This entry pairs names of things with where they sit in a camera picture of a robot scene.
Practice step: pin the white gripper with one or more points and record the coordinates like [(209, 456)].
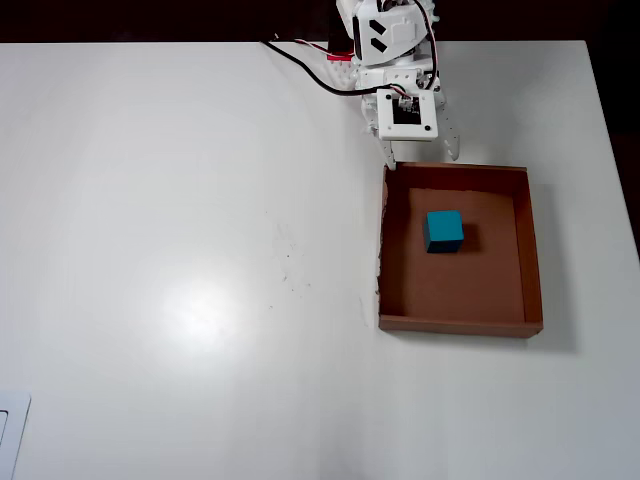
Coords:
[(451, 139)]

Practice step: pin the blue cube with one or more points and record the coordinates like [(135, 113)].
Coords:
[(444, 232)]

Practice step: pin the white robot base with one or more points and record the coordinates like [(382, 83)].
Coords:
[(342, 75)]

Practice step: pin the brown cardboard box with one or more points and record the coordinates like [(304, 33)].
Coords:
[(450, 300)]

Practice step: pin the black red controller board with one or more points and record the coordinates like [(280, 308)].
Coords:
[(340, 54)]

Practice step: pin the white flat pad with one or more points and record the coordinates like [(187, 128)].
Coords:
[(12, 430)]

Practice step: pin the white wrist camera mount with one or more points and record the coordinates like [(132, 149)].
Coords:
[(407, 115)]

